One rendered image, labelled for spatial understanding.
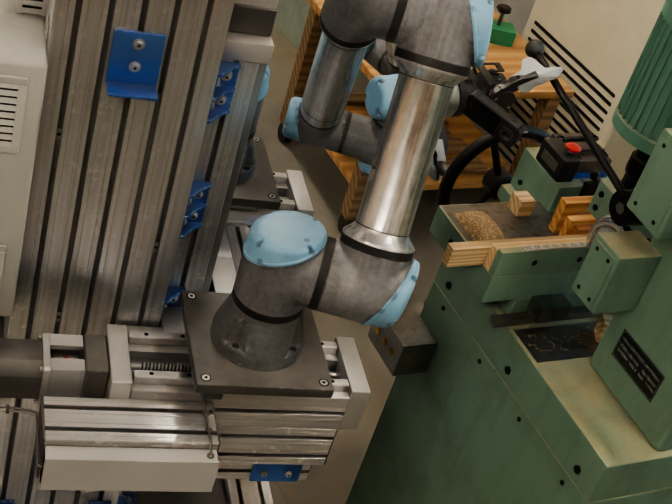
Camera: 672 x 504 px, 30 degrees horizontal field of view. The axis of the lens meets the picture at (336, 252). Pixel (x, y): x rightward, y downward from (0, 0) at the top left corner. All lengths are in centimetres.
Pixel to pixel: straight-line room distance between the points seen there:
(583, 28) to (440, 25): 215
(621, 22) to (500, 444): 181
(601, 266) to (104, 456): 85
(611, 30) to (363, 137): 180
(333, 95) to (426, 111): 24
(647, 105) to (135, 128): 86
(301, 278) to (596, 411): 60
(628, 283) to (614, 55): 182
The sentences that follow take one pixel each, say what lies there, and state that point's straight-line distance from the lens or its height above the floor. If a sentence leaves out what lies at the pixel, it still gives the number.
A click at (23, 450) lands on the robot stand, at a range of 236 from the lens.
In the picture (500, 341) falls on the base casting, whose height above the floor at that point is 77.
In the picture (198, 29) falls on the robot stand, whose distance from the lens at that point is 183.
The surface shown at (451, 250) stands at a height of 94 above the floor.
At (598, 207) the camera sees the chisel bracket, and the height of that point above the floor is 99.
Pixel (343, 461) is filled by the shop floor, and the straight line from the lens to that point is 306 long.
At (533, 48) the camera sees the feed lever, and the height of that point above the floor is 120.
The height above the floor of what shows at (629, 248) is 108.
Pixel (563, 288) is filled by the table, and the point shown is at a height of 86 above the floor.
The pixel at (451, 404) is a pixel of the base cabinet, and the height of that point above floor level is 55.
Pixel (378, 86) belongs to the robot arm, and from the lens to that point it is 212.
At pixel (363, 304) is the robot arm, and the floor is 99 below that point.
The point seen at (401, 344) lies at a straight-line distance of 244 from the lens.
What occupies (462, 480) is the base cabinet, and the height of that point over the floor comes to 46.
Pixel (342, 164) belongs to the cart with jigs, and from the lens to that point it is 374.
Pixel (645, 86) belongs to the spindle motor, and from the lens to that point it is 218.
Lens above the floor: 214
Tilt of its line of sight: 35 degrees down
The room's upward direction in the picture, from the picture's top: 18 degrees clockwise
